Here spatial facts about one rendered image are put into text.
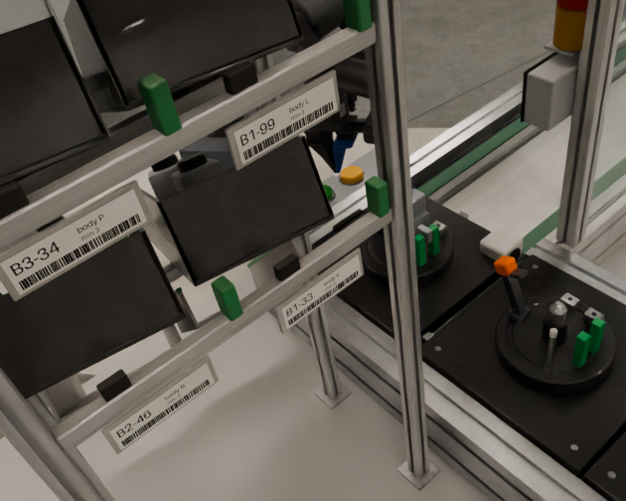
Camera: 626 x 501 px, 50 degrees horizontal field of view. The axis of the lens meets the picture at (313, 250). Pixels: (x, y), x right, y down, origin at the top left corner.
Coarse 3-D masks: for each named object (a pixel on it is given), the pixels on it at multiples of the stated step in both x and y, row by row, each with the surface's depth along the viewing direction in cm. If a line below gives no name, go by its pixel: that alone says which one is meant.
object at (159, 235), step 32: (256, 160) 52; (288, 160) 54; (192, 192) 51; (224, 192) 52; (256, 192) 53; (288, 192) 54; (320, 192) 55; (160, 224) 54; (192, 224) 51; (224, 224) 52; (256, 224) 53; (288, 224) 54; (320, 224) 56; (192, 256) 52; (224, 256) 53
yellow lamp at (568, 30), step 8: (560, 8) 77; (560, 16) 77; (568, 16) 76; (576, 16) 76; (584, 16) 75; (560, 24) 77; (568, 24) 77; (576, 24) 76; (584, 24) 76; (560, 32) 78; (568, 32) 77; (576, 32) 77; (552, 40) 80; (560, 40) 79; (568, 40) 78; (576, 40) 77; (560, 48) 79; (568, 48) 78; (576, 48) 78
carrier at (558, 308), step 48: (528, 288) 91; (576, 288) 90; (480, 336) 86; (528, 336) 83; (576, 336) 76; (624, 336) 83; (480, 384) 81; (528, 384) 80; (576, 384) 77; (624, 384) 78; (528, 432) 76; (576, 432) 75
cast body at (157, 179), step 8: (168, 160) 72; (176, 160) 73; (152, 168) 73; (160, 168) 72; (168, 168) 72; (176, 168) 71; (152, 176) 71; (160, 176) 71; (168, 176) 71; (152, 184) 71; (160, 184) 71; (168, 184) 72; (160, 192) 72; (168, 192) 72; (176, 192) 72
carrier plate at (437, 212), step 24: (360, 216) 108; (432, 216) 105; (456, 216) 104; (456, 240) 100; (480, 240) 99; (456, 264) 96; (480, 264) 96; (360, 288) 96; (384, 288) 95; (432, 288) 94; (456, 288) 93; (480, 288) 94; (360, 312) 94; (384, 312) 92; (432, 312) 91
